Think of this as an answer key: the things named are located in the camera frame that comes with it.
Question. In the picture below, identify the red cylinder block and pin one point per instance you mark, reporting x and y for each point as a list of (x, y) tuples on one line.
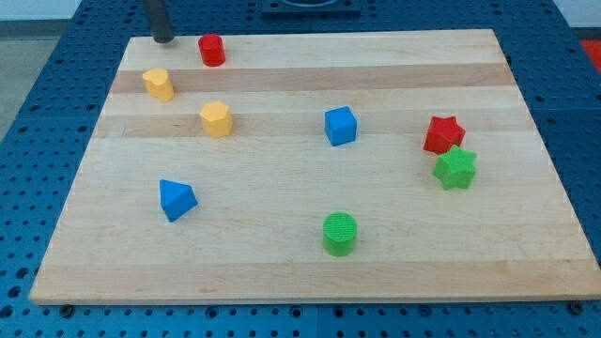
[(211, 49)]

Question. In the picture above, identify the green star block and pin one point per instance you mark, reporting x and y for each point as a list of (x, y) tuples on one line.
[(455, 168)]

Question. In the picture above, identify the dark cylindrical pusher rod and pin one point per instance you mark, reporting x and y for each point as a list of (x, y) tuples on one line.
[(158, 20)]

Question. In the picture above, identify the blue cube block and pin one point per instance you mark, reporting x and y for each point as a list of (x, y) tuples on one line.
[(340, 126)]

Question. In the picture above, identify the wooden board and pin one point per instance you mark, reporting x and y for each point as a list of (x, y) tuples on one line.
[(265, 189)]

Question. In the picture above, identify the blue triangle block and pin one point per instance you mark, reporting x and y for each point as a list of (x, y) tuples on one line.
[(176, 199)]

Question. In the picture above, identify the green cylinder block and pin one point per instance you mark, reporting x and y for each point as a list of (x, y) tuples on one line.
[(339, 234)]

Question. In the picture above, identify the red star block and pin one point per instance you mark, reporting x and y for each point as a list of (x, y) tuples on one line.
[(442, 134)]

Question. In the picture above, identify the yellow hexagon block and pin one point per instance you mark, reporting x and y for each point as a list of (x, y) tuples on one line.
[(216, 119)]

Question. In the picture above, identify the yellow heart block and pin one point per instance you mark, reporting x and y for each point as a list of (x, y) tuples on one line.
[(158, 84)]

